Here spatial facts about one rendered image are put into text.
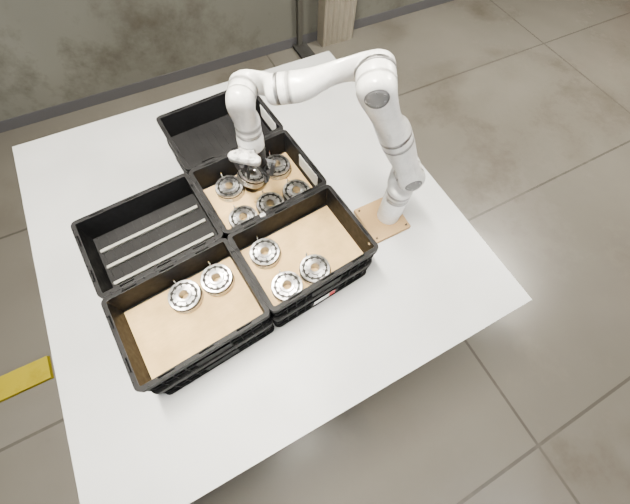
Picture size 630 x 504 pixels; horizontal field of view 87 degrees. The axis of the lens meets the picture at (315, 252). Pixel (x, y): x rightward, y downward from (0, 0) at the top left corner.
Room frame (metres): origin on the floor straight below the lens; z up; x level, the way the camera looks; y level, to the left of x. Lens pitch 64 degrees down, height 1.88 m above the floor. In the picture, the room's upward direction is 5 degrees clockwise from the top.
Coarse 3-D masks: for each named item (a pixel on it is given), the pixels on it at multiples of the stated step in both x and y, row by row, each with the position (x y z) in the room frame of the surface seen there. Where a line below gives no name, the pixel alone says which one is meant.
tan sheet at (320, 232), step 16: (304, 224) 0.61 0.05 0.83; (320, 224) 0.61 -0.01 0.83; (336, 224) 0.62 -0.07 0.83; (288, 240) 0.53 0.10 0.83; (304, 240) 0.54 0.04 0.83; (320, 240) 0.55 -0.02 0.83; (336, 240) 0.55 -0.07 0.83; (352, 240) 0.56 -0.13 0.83; (288, 256) 0.47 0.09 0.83; (304, 256) 0.48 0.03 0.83; (336, 256) 0.49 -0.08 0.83; (352, 256) 0.49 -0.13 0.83; (256, 272) 0.40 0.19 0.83; (272, 272) 0.41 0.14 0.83; (288, 288) 0.36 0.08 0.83; (304, 288) 0.36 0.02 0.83
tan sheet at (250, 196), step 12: (288, 156) 0.91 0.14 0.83; (276, 180) 0.79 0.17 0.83; (288, 180) 0.79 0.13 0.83; (252, 192) 0.72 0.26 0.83; (264, 192) 0.73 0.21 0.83; (276, 192) 0.73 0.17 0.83; (216, 204) 0.66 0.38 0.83; (228, 204) 0.66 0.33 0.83; (240, 204) 0.67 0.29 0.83; (252, 204) 0.67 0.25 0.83; (228, 216) 0.61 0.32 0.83; (228, 228) 0.56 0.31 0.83
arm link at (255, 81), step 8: (240, 72) 0.69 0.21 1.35; (248, 72) 0.69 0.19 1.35; (256, 72) 0.69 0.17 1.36; (264, 72) 0.69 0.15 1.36; (232, 80) 0.67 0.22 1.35; (240, 80) 0.67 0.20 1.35; (248, 80) 0.68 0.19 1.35; (256, 80) 0.69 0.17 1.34; (264, 80) 0.67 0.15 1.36; (272, 80) 0.66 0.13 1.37; (256, 88) 0.68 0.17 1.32; (264, 88) 0.65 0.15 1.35; (272, 88) 0.64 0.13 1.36; (256, 96) 0.66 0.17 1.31; (272, 96) 0.64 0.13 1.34; (272, 104) 0.64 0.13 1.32; (280, 104) 0.64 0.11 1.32
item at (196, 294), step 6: (180, 282) 0.33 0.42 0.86; (186, 282) 0.34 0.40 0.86; (192, 282) 0.34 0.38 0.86; (174, 288) 0.31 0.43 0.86; (192, 288) 0.32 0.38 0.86; (198, 288) 0.32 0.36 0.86; (168, 294) 0.29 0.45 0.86; (174, 294) 0.30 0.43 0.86; (192, 294) 0.30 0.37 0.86; (198, 294) 0.30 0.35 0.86; (168, 300) 0.27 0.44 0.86; (174, 300) 0.27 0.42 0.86; (192, 300) 0.28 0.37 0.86; (198, 300) 0.28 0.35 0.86; (174, 306) 0.26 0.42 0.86; (180, 306) 0.26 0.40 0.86; (186, 306) 0.26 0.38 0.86; (192, 306) 0.26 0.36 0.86
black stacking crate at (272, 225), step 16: (320, 192) 0.69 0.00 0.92; (304, 208) 0.65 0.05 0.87; (320, 208) 0.68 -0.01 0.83; (336, 208) 0.65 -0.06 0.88; (272, 224) 0.57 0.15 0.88; (288, 224) 0.60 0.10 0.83; (352, 224) 0.58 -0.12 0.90; (240, 240) 0.49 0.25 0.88; (256, 240) 0.52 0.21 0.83; (368, 240) 0.51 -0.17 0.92; (352, 272) 0.44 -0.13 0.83; (320, 288) 0.35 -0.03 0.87
